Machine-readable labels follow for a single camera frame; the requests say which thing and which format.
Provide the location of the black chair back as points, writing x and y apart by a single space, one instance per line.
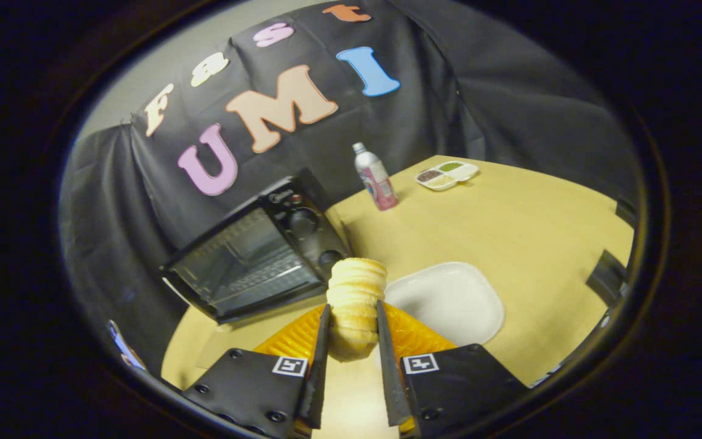
607 277
626 211

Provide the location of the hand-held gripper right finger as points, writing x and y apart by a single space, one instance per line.
390 378

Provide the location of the black toaster oven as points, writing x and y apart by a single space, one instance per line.
253 262

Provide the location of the ridged bread roll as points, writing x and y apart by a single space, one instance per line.
356 292

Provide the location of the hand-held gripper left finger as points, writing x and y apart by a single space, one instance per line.
317 372

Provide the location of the smartphone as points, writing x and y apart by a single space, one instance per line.
122 344

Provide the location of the white divided dish of grains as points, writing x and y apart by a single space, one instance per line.
448 174

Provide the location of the silver bottle with pink label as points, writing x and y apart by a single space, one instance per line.
378 180

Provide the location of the white square plate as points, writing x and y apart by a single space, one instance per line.
448 302

